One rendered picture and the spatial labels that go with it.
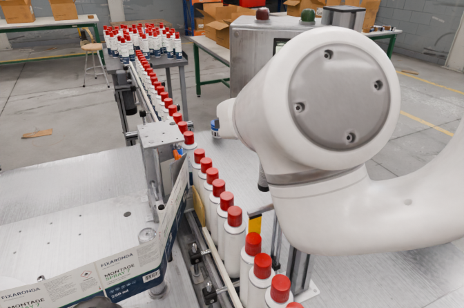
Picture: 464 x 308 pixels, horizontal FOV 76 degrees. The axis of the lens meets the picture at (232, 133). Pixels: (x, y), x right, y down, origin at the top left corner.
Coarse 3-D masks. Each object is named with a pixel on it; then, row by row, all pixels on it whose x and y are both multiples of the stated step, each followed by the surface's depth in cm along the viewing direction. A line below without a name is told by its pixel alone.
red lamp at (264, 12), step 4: (260, 8) 46; (264, 8) 46; (256, 12) 47; (260, 12) 46; (264, 12) 46; (268, 12) 46; (256, 16) 47; (260, 16) 46; (264, 16) 46; (268, 16) 47; (256, 20) 47; (260, 20) 47; (264, 20) 46; (268, 20) 47
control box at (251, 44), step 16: (240, 16) 54; (240, 32) 47; (256, 32) 46; (272, 32) 46; (288, 32) 45; (240, 48) 48; (256, 48) 47; (272, 48) 47; (240, 64) 49; (256, 64) 49; (240, 80) 50
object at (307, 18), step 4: (308, 8) 45; (304, 12) 45; (308, 12) 45; (312, 12) 45; (300, 16) 46; (304, 16) 45; (308, 16) 45; (312, 16) 45; (300, 20) 46; (304, 20) 45; (308, 20) 45; (312, 20) 45; (300, 24) 46; (304, 24) 46; (308, 24) 45; (312, 24) 46
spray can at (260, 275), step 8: (256, 256) 55; (264, 256) 55; (256, 264) 54; (264, 264) 54; (256, 272) 55; (264, 272) 54; (272, 272) 57; (248, 280) 58; (256, 280) 55; (264, 280) 55; (248, 288) 58; (256, 288) 55; (264, 288) 55; (248, 296) 59; (256, 296) 57; (248, 304) 60; (256, 304) 58
